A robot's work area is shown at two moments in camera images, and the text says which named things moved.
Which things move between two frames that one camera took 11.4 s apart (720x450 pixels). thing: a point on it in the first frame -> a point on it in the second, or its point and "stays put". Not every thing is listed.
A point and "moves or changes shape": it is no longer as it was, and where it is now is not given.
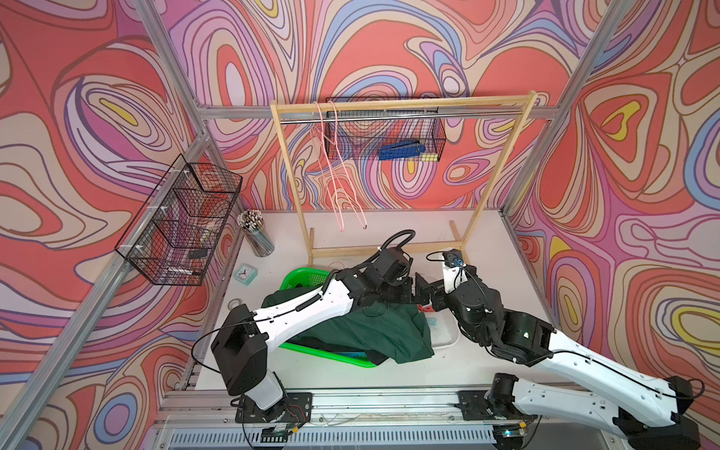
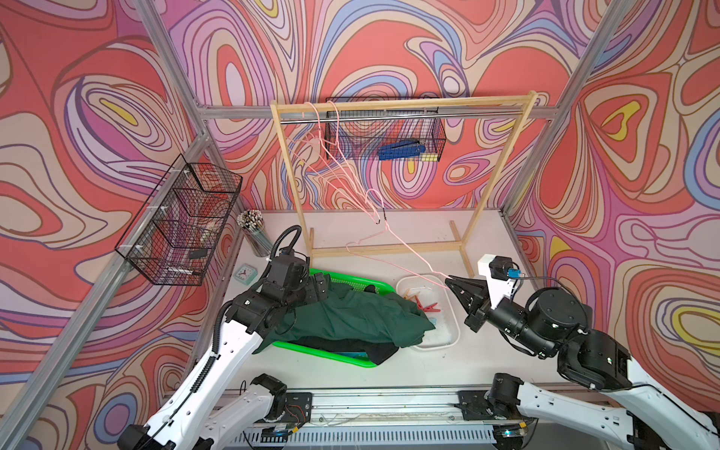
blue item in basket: (404, 149) stays put
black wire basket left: (177, 230) stays put
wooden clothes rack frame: (348, 250) stays put
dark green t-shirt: (396, 329) moves or changes shape
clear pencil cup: (256, 232) stays put
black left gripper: (408, 296) -> (313, 295)
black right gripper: (437, 291) -> (477, 307)
